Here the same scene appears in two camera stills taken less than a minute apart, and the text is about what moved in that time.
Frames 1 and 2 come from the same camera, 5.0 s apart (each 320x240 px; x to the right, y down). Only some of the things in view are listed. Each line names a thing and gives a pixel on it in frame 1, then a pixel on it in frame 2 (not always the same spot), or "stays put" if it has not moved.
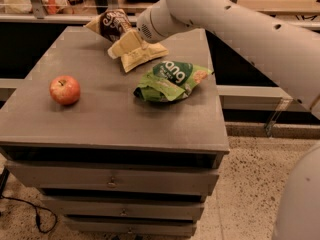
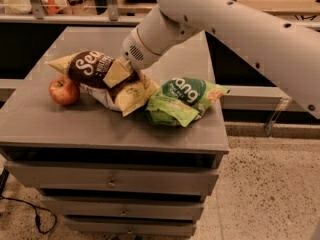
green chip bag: [171, 81] to [178, 101]
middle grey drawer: [135, 207] stays put
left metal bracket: [37, 2] stays put
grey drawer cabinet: [107, 162] stays put
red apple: [65, 90] stays put
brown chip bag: [113, 24] to [88, 69]
